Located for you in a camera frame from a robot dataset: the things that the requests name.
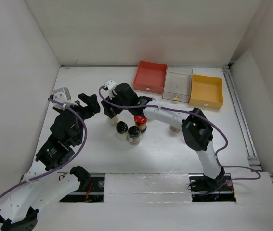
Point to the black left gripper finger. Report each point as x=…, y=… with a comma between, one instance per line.
x=91, y=101
x=84, y=112

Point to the yellow plastic bin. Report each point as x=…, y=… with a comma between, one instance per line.
x=206, y=92

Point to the black-cap white spice bottle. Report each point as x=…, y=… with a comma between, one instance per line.
x=122, y=131

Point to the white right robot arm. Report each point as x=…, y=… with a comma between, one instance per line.
x=196, y=129

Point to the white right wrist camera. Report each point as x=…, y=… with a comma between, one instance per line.
x=110, y=86

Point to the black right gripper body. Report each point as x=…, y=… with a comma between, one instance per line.
x=116, y=99

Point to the silver-cap white spice shaker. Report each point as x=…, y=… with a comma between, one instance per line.
x=113, y=121

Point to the clear plastic bin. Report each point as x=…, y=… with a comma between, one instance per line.
x=178, y=85

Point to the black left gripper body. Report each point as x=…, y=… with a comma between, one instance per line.
x=81, y=133

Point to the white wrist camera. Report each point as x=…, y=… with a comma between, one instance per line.
x=61, y=99
x=110, y=86

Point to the red-lid dark sauce jar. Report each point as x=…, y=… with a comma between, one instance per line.
x=141, y=123

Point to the black-cap brown spice bottle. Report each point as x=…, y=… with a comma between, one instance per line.
x=134, y=135

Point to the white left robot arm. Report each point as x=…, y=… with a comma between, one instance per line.
x=21, y=204

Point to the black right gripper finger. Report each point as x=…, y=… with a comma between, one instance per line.
x=108, y=109
x=116, y=110

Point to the white-lid small brown jar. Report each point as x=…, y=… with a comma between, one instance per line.
x=175, y=129

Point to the red plastic bin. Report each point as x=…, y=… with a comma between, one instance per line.
x=150, y=77

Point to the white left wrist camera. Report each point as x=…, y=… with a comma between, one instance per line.
x=61, y=99

